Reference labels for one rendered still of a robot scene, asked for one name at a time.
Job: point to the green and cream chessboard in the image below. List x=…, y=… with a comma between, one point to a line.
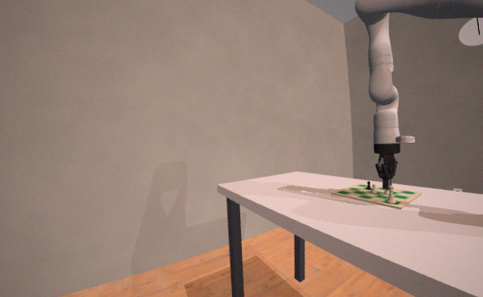
x=359, y=192

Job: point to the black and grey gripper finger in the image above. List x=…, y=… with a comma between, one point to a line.
x=394, y=165
x=383, y=173

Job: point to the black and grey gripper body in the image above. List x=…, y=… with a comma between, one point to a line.
x=385, y=151

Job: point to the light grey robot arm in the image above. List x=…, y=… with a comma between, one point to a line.
x=381, y=89

